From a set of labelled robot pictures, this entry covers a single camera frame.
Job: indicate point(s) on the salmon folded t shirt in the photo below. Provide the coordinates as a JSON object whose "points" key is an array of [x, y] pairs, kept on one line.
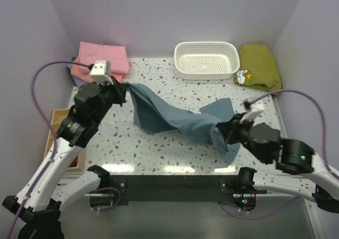
{"points": [[82, 73]]}

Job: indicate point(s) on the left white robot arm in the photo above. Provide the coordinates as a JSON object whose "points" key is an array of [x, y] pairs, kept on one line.
{"points": [[38, 200]]}

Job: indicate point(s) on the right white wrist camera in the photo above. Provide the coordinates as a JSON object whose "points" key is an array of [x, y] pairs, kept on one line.
{"points": [[253, 110]]}

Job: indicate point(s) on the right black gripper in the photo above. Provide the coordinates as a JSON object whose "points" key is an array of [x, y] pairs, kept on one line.
{"points": [[228, 126]]}

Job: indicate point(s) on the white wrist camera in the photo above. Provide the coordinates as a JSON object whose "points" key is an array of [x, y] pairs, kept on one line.
{"points": [[253, 110], [101, 72]]}

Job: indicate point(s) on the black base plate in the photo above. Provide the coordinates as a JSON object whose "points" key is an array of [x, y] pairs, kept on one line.
{"points": [[123, 189]]}

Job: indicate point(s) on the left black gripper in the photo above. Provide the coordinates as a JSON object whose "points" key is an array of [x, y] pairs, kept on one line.
{"points": [[119, 89]]}

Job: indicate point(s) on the lilac folded t shirt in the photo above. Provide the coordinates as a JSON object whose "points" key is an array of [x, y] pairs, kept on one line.
{"points": [[79, 82]]}

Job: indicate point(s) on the olive green t shirt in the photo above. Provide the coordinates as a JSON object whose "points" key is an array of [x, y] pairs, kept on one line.
{"points": [[258, 69]]}

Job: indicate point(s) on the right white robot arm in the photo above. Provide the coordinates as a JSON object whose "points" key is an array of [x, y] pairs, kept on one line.
{"points": [[301, 171]]}

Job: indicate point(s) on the blue t shirt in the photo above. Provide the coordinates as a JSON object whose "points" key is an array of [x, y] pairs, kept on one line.
{"points": [[153, 115]]}

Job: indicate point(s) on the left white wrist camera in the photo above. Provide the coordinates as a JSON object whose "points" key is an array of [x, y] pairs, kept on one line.
{"points": [[101, 72]]}

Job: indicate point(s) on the white plastic basket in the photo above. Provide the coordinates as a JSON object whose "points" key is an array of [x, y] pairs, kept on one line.
{"points": [[206, 60]]}

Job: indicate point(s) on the green folded t shirt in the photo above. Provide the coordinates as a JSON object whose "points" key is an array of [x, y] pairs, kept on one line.
{"points": [[72, 79]]}

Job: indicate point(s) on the black object bottom left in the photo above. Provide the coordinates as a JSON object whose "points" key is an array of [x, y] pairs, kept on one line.
{"points": [[45, 230]]}

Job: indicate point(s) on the wooden compartment tray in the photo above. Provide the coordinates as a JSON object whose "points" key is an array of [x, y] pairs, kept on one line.
{"points": [[58, 116]]}

